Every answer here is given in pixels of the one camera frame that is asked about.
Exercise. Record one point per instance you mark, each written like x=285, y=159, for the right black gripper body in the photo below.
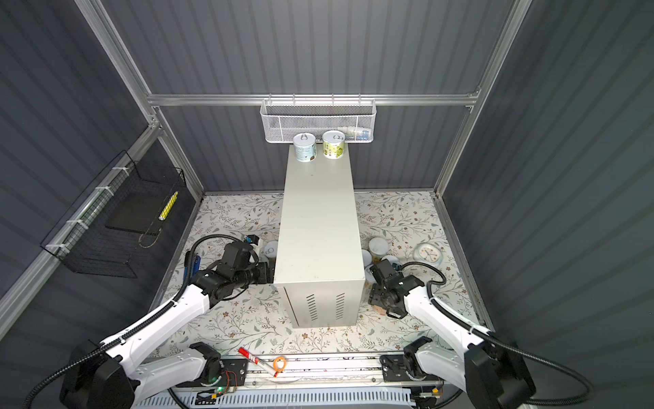
x=377, y=296

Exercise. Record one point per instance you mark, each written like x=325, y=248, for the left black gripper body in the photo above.
x=255, y=274

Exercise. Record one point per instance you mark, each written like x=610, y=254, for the teal label can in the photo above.
x=305, y=147

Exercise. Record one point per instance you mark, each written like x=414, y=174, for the green label can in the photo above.
x=334, y=143

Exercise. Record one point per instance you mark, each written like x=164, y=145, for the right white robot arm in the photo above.
x=491, y=376

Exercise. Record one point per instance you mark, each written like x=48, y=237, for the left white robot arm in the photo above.
x=115, y=373

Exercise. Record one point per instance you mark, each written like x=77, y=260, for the beige metal cabinet counter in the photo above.
x=319, y=270

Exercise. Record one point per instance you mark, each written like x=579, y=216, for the silver top can right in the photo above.
x=393, y=260

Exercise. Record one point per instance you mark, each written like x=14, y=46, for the can left rear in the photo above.
x=270, y=250

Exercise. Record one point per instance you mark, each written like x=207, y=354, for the dark red label can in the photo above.
x=367, y=258

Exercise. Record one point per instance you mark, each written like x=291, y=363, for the plastic lid tall can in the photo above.
x=378, y=248

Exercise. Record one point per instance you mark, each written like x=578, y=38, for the white teal alarm clock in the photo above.
x=428, y=253

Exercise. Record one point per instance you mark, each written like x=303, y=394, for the floral table mat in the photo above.
x=257, y=319

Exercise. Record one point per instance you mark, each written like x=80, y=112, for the yellow highlighter pen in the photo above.
x=168, y=207

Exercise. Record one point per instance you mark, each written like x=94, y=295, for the red white marker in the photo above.
x=266, y=367

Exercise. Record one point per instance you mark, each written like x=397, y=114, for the tube in white basket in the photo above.
x=357, y=133

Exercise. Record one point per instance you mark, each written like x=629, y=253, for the orange ring tool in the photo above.
x=279, y=364

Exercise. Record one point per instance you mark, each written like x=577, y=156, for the black wire wall basket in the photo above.
x=116, y=228

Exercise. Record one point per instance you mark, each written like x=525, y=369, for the white wire mesh basket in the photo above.
x=281, y=123

